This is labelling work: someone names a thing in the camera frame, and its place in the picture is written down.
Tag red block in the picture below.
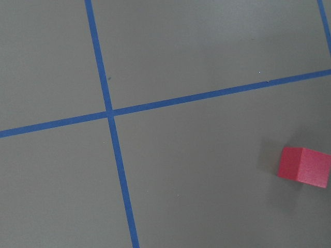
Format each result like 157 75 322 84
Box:
277 147 330 189

